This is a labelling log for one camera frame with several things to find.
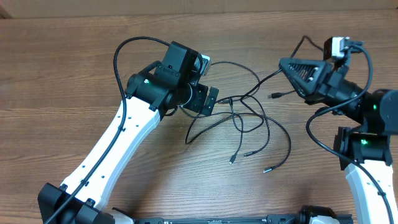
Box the thin black usb cable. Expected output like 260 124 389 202
185 111 292 174

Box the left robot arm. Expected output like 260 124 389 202
38 42 218 223

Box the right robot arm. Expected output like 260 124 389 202
279 57 397 223

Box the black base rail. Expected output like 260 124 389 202
136 213 306 224

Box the cardboard back panel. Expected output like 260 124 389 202
1 0 397 19

